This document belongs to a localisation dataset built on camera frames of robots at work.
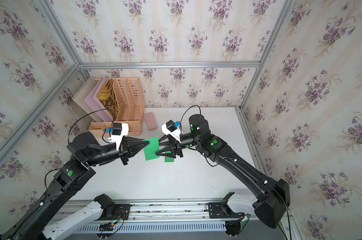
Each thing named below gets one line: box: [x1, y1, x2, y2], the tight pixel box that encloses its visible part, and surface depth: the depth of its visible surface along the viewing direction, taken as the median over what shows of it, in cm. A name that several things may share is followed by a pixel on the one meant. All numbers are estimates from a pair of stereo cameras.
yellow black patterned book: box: [98, 78, 119, 121], surface depth 103 cm
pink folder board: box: [84, 75, 115, 122], surface depth 90 cm
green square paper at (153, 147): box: [143, 136, 160, 161], surface depth 56 cm
